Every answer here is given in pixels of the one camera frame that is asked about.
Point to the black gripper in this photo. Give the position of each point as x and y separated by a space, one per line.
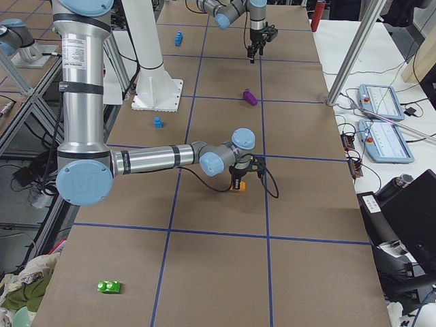
255 36
237 176

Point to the purple trapezoid block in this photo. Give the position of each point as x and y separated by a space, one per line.
249 97

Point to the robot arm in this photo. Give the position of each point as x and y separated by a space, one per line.
225 14
86 166

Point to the red cylinder bottle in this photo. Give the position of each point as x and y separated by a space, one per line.
317 14

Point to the long blue four-stud block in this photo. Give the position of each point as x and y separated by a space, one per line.
178 39

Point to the brown paper table mat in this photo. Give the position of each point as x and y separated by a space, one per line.
292 252

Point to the small blue block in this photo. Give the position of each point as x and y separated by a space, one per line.
158 123

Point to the upper teach pendant tablet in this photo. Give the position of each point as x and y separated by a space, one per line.
381 100

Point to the teach pendant tablet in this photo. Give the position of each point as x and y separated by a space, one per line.
383 142
381 100

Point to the lower teach pendant tablet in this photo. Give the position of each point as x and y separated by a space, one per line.
383 142

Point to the green two-stud block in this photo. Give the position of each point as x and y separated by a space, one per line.
109 287

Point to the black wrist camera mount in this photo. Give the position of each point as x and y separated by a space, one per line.
258 165

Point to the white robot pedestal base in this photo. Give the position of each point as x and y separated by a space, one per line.
155 89

